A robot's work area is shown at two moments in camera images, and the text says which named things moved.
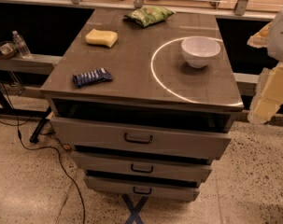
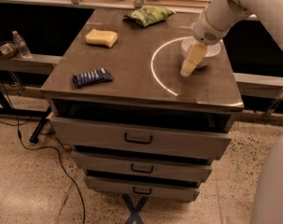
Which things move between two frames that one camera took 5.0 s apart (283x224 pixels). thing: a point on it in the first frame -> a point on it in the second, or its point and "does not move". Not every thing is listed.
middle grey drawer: x=142 y=168 does not move
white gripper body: x=281 y=39 -> x=205 y=30
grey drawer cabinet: x=145 y=101 does not move
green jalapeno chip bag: x=148 y=15 does not move
